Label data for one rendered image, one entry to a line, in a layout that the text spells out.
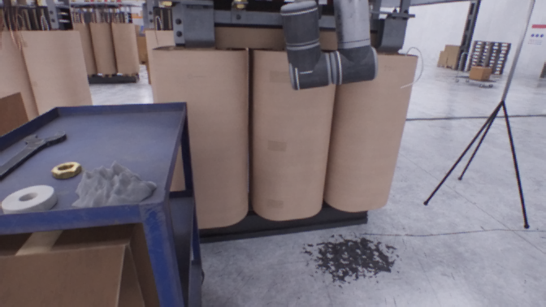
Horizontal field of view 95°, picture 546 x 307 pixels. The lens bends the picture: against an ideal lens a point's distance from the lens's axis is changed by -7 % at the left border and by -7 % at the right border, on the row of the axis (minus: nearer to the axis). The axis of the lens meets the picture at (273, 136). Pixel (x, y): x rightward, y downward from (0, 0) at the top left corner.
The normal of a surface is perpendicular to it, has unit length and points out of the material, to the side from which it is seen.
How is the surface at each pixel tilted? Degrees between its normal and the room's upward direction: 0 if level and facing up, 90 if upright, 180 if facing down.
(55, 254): 26
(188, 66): 90
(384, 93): 90
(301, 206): 90
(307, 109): 90
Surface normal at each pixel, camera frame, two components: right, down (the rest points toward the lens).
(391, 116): 0.20, 0.36
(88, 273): 0.13, -0.68
